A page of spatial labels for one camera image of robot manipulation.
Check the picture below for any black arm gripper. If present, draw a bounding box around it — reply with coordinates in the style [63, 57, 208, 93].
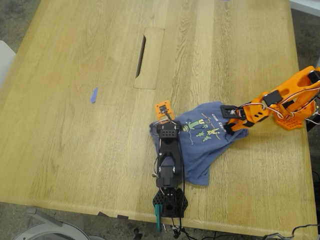
[156, 120, 181, 131]

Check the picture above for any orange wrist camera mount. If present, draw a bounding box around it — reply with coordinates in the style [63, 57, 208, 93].
[154, 99, 175, 120]

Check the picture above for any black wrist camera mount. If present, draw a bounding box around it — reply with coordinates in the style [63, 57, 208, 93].
[219, 104, 240, 120]

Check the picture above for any white furniture panel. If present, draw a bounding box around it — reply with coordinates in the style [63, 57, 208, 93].
[289, 0, 320, 18]

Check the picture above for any blue printed T-shirt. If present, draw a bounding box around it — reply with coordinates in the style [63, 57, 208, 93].
[149, 100, 250, 187]

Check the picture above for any orange arm gripper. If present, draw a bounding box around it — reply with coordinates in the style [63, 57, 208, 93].
[224, 99, 271, 137]

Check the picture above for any white chair seat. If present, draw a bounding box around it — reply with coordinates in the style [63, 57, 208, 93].
[0, 40, 17, 88]

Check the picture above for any green table clamp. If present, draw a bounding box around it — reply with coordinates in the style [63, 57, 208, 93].
[154, 203, 164, 233]

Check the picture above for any black cable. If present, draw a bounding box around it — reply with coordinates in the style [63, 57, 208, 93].
[162, 217, 221, 240]

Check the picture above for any grey cable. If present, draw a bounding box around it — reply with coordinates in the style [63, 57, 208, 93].
[262, 223, 320, 240]

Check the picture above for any grey white round stool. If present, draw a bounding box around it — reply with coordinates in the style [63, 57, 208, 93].
[13, 207, 107, 240]

